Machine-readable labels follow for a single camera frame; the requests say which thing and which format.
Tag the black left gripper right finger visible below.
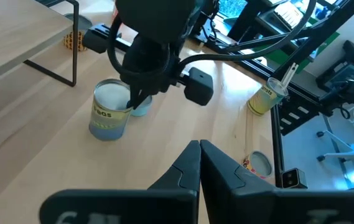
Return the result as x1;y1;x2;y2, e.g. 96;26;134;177
200;139;277;224

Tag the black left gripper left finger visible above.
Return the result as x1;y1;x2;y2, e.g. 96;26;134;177
147;139;202;192

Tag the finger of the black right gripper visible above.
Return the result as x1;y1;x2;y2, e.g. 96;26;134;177
133;90;152;109
127;86;137;108

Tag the small light blue can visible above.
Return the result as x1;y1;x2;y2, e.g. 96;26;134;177
129;95;153;118

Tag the peas can blue yellow label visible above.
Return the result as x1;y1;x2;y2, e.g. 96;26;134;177
88;78;133;142

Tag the yellow patterned small can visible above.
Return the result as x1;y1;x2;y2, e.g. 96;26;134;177
63;30;88;52

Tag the cream white can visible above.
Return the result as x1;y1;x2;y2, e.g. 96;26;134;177
246;77;289;117

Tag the green floor mat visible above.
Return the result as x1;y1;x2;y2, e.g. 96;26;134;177
251;18;341;74

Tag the office chair white base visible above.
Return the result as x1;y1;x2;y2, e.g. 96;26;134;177
315;79;354;190

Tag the black plastic case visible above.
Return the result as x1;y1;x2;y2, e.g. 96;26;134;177
315;39;354;93

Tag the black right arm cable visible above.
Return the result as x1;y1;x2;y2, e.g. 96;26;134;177
106;0;317;86

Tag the black aluminium rig frame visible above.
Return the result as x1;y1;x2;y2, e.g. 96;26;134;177
189;0;354;190

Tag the black table-level camera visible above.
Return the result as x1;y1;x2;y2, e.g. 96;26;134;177
279;167;309;190

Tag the wooden shelf black metal frame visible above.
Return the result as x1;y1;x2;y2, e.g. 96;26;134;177
0;0;81;90

